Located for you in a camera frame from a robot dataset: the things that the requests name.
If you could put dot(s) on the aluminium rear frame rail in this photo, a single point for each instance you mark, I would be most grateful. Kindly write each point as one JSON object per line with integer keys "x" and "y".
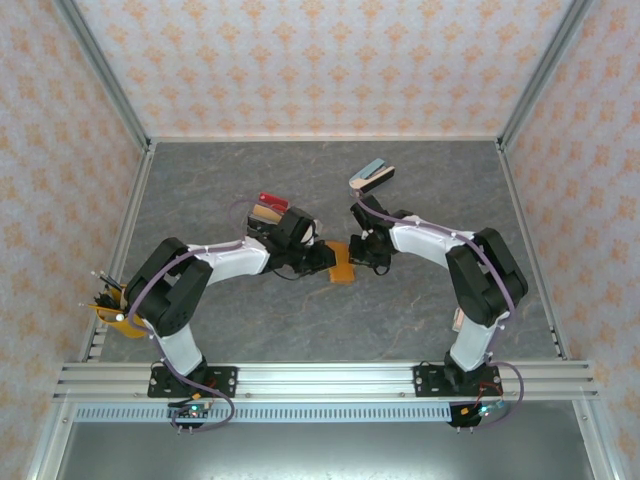
{"x": 325, "y": 138}

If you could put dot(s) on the clear acrylic card organizer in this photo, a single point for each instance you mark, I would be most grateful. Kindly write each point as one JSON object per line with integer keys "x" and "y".
{"x": 251, "y": 215}

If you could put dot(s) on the red credit cards stack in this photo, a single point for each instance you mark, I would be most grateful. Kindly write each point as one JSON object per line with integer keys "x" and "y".
{"x": 275, "y": 200}

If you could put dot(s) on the yellow pencil cup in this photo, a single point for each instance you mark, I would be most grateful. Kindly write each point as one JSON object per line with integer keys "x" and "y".
{"x": 117, "y": 327}

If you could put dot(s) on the grey metal lower panel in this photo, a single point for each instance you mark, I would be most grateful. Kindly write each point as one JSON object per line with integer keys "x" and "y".
{"x": 320, "y": 450}

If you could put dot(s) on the wide aluminium mounting rail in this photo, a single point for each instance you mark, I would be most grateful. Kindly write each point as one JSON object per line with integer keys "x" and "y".
{"x": 325, "y": 380}

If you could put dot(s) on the black pencil silver tip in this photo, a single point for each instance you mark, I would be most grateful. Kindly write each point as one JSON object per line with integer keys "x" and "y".
{"x": 105, "y": 281}
{"x": 114, "y": 280}

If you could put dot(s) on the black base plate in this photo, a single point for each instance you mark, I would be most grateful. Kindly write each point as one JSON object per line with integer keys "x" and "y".
{"x": 427, "y": 382}
{"x": 225, "y": 380}

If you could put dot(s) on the blue beige black stapler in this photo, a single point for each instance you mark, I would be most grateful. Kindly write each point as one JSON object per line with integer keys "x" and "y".
{"x": 372, "y": 175}

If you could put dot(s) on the short aluminium lower post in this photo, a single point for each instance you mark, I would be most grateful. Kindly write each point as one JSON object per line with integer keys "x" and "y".
{"x": 595, "y": 445}
{"x": 50, "y": 445}

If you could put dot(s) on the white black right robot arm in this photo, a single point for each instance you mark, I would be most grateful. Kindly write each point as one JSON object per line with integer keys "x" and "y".
{"x": 425, "y": 245}

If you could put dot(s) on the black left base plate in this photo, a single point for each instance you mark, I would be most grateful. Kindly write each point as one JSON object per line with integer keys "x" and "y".
{"x": 225, "y": 380}

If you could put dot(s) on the flat wooden stick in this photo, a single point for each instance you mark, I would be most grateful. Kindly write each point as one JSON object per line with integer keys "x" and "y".
{"x": 123, "y": 297}

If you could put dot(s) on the pink eraser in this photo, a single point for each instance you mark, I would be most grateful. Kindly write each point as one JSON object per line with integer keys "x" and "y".
{"x": 456, "y": 320}

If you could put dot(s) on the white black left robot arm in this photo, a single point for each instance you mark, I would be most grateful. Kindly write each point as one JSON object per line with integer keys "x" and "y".
{"x": 235, "y": 260}

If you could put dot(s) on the aluminium slanted frame post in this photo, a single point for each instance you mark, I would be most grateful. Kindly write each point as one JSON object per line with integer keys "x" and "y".
{"x": 106, "y": 70}
{"x": 544, "y": 70}

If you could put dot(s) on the aluminium side table rail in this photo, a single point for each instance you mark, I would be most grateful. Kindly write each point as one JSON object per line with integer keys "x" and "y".
{"x": 520, "y": 200}
{"x": 119, "y": 250}

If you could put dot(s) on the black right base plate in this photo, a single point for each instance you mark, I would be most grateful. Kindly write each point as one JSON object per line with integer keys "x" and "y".
{"x": 427, "y": 382}

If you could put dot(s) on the beige cards stack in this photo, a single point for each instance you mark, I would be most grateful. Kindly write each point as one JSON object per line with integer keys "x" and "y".
{"x": 265, "y": 213}

